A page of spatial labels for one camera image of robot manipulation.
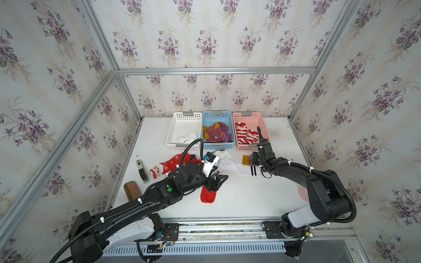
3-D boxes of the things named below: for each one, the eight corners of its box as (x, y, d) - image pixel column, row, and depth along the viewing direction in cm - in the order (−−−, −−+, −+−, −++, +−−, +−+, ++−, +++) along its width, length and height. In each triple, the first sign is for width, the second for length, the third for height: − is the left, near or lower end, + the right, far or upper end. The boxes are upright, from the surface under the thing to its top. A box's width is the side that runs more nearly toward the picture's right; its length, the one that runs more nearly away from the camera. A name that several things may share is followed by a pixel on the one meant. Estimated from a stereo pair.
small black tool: (145, 184, 89) (142, 181, 85) (137, 164, 97) (134, 160, 93) (150, 181, 90) (148, 178, 86) (141, 161, 98) (139, 158, 94)
